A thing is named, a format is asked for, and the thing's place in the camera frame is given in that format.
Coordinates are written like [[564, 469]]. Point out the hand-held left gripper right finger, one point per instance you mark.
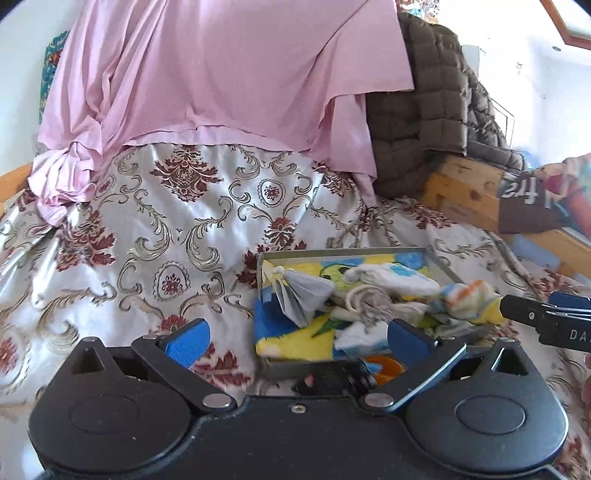
[[406, 341]]

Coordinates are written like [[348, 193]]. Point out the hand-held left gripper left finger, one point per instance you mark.
[[184, 344]]

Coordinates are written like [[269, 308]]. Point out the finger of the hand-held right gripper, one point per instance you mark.
[[570, 299], [524, 311]]

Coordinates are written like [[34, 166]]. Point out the colourful striped sock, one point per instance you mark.
[[471, 295]]

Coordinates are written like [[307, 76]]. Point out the grey tray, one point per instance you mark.
[[277, 369]]

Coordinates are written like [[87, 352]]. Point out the orange item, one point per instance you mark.
[[388, 369]]

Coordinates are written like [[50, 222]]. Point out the white printed cloth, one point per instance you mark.
[[397, 279], [360, 334]]

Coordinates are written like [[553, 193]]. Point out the brown garment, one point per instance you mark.
[[526, 207]]

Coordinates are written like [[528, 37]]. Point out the yellow blue cartoon cloth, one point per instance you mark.
[[286, 337]]

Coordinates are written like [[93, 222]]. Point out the grey folded cloth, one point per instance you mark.
[[300, 295]]

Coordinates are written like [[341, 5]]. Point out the colourful patchwork garment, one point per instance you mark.
[[575, 177]]

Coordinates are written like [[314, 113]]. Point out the floral blanket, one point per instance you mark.
[[138, 230]]

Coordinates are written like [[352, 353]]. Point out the olive puffer jacket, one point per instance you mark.
[[425, 106]]

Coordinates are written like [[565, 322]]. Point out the pink cloth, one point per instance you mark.
[[207, 69]]

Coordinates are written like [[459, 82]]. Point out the teal patterned cloth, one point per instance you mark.
[[51, 64]]

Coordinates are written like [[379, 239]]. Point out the wooden rail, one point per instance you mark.
[[14, 184]]

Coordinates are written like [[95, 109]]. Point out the wooden window frame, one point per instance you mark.
[[568, 23]]

